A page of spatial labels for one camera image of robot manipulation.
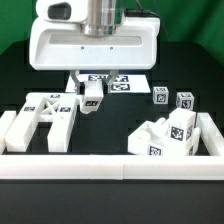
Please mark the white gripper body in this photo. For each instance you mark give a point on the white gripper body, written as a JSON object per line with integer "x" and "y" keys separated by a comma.
{"x": 92, "y": 35}

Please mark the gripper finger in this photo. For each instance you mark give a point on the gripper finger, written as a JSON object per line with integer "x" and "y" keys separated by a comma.
{"x": 74, "y": 75}
{"x": 113, "y": 74}

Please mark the white chair seat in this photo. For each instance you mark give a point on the white chair seat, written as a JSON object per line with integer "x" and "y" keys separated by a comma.
{"x": 152, "y": 139}

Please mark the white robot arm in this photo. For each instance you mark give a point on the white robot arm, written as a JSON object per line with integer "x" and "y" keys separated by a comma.
{"x": 79, "y": 35}

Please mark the white marker sheet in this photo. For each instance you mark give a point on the white marker sheet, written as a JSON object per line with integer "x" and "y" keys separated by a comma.
{"x": 124, "y": 83}

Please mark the small white marker cube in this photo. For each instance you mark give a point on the small white marker cube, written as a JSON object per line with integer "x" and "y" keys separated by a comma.
{"x": 160, "y": 95}

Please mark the right white marker cube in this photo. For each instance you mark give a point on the right white marker cube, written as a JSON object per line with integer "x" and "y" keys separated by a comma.
{"x": 185, "y": 100}

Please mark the white U-shaped fence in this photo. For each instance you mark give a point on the white U-shaped fence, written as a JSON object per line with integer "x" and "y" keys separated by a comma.
{"x": 121, "y": 167}

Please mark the white chair back frame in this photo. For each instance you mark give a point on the white chair back frame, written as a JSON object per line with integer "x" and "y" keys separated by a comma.
{"x": 58, "y": 109}

